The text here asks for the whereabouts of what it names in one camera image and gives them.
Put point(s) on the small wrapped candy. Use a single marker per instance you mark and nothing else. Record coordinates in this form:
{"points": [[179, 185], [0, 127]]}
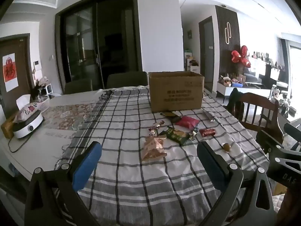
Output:
{"points": [[152, 133], [155, 125], [162, 122]]}

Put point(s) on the brown cardboard box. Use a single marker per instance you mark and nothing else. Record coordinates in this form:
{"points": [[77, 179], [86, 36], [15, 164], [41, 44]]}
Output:
{"points": [[175, 91]]}

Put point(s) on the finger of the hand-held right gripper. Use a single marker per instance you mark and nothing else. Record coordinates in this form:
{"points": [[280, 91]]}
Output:
{"points": [[268, 141], [294, 133]]}

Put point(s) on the white round basket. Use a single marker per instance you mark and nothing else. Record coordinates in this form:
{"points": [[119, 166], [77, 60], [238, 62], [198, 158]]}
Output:
{"points": [[44, 104]]}

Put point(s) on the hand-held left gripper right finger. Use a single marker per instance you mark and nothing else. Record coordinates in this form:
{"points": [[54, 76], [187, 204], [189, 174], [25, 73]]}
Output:
{"points": [[208, 160]]}

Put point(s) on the person's right forearm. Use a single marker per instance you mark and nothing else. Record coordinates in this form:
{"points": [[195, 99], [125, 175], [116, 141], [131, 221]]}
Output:
{"points": [[292, 209]]}

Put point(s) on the floral table cloth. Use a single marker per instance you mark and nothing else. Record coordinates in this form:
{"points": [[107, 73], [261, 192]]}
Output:
{"points": [[68, 116]]}

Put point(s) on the red foil balloons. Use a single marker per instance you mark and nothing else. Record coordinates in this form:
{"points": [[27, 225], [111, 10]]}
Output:
{"points": [[239, 56]]}

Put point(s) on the silver green wrapped candy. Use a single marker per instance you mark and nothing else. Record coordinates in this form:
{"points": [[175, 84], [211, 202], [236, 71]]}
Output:
{"points": [[194, 133]]}

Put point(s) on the small green dining chair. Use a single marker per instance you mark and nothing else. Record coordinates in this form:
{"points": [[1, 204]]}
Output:
{"points": [[78, 86]]}

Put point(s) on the round brown candy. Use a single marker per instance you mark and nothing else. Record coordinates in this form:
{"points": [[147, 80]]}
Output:
{"points": [[226, 147]]}

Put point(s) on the dark snack packet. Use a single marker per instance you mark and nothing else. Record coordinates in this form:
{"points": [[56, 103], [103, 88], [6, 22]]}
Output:
{"points": [[170, 115]]}

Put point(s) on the white tv cabinet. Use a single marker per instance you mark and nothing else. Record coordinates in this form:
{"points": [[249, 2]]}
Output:
{"points": [[242, 90]]}

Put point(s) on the green snack packet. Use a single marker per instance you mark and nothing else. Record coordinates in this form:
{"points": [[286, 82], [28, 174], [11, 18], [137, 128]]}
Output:
{"points": [[176, 135]]}

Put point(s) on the orange snack packet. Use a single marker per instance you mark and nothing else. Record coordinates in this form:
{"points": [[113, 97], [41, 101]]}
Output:
{"points": [[152, 148]]}

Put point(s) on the dark glass sliding door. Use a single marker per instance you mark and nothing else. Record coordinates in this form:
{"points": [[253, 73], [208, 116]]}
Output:
{"points": [[98, 40]]}

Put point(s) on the television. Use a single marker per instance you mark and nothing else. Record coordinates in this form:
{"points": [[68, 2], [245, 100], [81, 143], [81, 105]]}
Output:
{"points": [[263, 75]]}

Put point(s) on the small red snack packet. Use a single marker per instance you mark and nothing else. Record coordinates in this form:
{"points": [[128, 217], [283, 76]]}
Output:
{"points": [[207, 132]]}

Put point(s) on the brown wooden chair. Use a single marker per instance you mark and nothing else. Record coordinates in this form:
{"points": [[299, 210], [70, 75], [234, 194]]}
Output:
{"points": [[258, 109]]}

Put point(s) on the dried flower bunch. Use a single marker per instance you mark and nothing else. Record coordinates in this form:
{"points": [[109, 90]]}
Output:
{"points": [[38, 87]]}

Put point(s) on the red and white door poster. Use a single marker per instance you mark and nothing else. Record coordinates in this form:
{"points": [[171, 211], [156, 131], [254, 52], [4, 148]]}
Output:
{"points": [[9, 73]]}

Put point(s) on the dark room door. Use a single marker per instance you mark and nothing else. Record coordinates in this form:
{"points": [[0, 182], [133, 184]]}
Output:
{"points": [[208, 54]]}

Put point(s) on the white cubby shelf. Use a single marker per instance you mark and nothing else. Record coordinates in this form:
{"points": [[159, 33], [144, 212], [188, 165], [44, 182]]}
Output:
{"points": [[49, 89]]}

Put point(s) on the pink snack packet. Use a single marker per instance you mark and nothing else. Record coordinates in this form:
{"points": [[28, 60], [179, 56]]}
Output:
{"points": [[187, 122]]}

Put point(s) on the white intercom panel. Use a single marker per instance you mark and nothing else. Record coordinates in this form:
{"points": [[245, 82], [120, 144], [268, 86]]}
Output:
{"points": [[37, 65]]}

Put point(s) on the wide green dining chair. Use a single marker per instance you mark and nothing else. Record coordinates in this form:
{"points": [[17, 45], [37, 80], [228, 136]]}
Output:
{"points": [[127, 80]]}

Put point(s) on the brown entrance door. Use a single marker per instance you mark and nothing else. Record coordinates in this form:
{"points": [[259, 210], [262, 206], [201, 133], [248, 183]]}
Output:
{"points": [[22, 58]]}

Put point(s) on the dark green jacket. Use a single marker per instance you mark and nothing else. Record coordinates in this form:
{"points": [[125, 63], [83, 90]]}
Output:
{"points": [[236, 102]]}

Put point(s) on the grey plaid tablecloth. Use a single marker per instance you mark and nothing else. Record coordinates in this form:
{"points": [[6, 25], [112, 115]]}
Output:
{"points": [[131, 183]]}

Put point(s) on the looped wall lamp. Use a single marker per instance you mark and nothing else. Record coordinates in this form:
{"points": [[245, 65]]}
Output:
{"points": [[227, 33]]}

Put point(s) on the white electric cooker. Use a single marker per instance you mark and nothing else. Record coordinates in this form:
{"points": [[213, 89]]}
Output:
{"points": [[28, 127]]}

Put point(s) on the small wall picture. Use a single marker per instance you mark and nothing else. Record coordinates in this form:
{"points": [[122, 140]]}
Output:
{"points": [[189, 34]]}

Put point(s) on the hallway storage shelf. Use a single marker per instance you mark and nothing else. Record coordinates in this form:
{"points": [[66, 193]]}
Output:
{"points": [[191, 62]]}

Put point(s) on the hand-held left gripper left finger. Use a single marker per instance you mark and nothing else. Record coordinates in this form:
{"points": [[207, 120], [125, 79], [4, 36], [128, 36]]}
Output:
{"points": [[87, 163]]}

